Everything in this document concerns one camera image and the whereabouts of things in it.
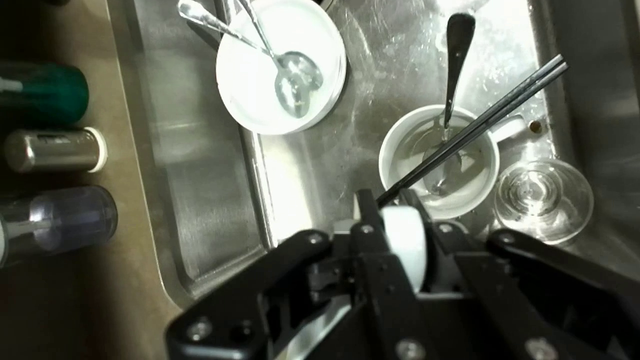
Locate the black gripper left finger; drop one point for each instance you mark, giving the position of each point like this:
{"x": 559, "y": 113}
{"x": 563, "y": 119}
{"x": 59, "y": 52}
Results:
{"x": 372, "y": 300}

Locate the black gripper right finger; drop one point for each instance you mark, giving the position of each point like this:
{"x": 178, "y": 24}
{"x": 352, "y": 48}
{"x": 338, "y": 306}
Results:
{"x": 532, "y": 300}

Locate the small white cup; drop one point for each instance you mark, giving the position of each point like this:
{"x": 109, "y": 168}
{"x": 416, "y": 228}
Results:
{"x": 467, "y": 192}

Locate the stainless steel sink basin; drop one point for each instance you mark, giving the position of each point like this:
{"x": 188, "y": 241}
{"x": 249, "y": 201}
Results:
{"x": 200, "y": 201}

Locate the clear drinking glass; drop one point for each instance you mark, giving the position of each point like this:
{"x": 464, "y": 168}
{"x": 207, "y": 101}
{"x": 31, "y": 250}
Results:
{"x": 542, "y": 201}

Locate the black chopstick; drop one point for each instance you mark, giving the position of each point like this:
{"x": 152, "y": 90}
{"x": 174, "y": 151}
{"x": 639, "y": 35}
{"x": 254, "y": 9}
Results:
{"x": 536, "y": 90}
{"x": 532, "y": 79}

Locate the white bowl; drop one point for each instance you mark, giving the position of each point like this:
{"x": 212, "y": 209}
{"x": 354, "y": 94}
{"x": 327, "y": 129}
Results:
{"x": 252, "y": 86}

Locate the steel spoon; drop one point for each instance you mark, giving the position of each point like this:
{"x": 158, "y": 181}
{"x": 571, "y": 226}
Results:
{"x": 207, "y": 20}
{"x": 257, "y": 26}

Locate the clear soap dispenser bottle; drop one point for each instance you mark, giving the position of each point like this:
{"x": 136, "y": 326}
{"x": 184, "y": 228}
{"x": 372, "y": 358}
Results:
{"x": 66, "y": 221}

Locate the small metal canister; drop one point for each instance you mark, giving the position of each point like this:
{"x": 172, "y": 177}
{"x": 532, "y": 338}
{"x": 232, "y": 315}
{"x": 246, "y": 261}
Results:
{"x": 53, "y": 151}

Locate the green soap dispenser bottle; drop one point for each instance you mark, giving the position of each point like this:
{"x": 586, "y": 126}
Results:
{"x": 53, "y": 93}

